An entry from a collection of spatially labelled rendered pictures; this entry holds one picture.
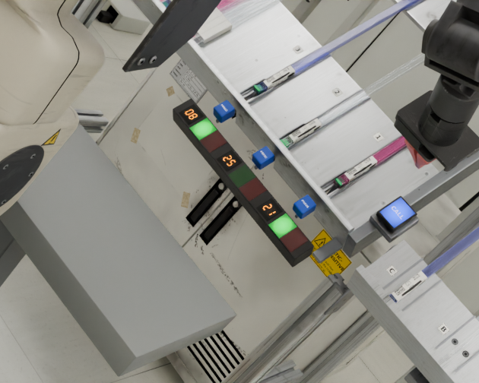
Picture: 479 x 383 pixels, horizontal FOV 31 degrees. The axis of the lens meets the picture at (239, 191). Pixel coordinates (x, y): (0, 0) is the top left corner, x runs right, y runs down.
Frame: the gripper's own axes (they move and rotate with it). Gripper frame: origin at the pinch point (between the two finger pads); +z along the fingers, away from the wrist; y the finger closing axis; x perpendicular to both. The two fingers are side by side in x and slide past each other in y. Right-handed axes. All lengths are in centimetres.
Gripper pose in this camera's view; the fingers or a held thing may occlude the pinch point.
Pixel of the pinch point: (422, 162)
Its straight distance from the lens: 120.9
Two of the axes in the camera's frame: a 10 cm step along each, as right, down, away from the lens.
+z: -0.7, 4.6, 8.8
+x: -8.0, 5.0, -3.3
